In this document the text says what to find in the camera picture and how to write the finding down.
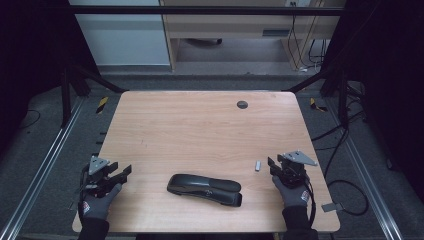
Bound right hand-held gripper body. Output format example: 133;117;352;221
278;150;318;188

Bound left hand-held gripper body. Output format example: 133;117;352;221
82;155;116;198

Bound black stapler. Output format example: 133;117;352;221
166;173;243;208

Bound person's right hand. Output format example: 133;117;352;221
272;176;311;209

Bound person's left hand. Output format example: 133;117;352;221
78;183;123;219

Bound yellow black striped tape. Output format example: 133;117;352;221
95;96;110;115

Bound yellow clamp right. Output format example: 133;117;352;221
309;97;328;113

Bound black metal stand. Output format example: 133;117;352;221
59;64;128;128
286;68;351;129

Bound white cabinet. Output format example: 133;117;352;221
68;0;172;67

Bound light wooden desk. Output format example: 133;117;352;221
159;0;346;72

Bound left hand-held gripper cable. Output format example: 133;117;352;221
79;164;91;201

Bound hand-held gripper cable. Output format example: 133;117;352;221
79;164;91;201
301;178;317;229

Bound right hand-held gripper cable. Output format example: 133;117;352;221
301;178;317;229

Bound aluminium floor rail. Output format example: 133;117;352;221
324;98;404;240
0;96;86;240

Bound thin black floor cable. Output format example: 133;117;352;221
18;109;42;130

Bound black looped floor cable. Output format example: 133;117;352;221
311;109;370;217

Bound bundle of hanging cables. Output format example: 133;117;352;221
288;1;329;73

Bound black horizontal frame bar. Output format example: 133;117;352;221
68;4;346;17

